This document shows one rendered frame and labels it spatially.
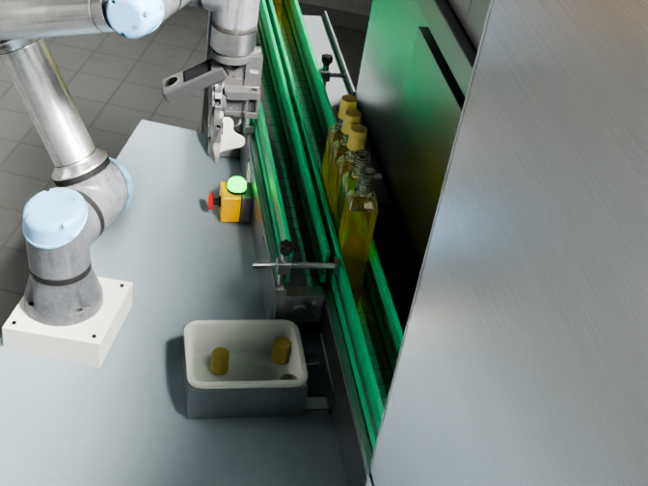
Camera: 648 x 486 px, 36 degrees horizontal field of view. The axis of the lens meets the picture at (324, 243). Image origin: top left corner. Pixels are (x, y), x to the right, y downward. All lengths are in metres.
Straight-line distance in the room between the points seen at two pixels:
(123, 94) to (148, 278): 2.19
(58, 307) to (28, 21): 0.56
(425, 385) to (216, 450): 1.06
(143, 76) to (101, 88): 0.21
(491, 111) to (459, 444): 0.24
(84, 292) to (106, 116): 2.23
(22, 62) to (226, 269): 0.64
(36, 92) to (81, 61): 2.61
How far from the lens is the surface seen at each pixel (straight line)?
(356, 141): 1.95
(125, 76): 4.41
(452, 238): 0.75
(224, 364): 1.91
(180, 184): 2.44
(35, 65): 1.91
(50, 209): 1.89
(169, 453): 1.83
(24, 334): 1.97
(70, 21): 1.63
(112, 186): 1.97
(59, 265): 1.90
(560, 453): 0.59
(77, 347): 1.95
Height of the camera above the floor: 2.16
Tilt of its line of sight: 38 degrees down
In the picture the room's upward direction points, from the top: 10 degrees clockwise
